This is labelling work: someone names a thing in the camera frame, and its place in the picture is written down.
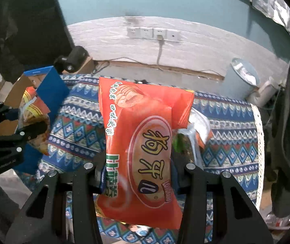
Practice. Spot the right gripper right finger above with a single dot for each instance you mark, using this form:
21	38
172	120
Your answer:
217	209

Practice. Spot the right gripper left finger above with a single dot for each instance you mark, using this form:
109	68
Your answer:
62	209

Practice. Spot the orange red fries bag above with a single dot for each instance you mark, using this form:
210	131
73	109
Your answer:
32	109

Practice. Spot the red chip bag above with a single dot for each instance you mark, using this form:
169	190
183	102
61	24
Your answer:
139	120

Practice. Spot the blue cardboard box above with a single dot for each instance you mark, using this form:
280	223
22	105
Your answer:
52	90

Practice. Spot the small cardboard box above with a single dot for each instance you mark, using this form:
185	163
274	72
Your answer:
87	67

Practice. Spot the green peanut snack bag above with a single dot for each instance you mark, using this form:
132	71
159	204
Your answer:
185	142

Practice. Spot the black hanging garment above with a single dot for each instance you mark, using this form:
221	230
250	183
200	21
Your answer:
33	34

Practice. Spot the blue patterned tablecloth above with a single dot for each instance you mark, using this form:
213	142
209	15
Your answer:
78	135

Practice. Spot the orange chip bag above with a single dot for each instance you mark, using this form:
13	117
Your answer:
202	126

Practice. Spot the white appliance by bin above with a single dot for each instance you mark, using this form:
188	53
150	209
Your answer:
263	95

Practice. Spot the light blue waste bin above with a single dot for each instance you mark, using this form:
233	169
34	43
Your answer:
240	81

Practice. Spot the white wall sockets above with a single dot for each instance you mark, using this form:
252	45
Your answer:
159	34

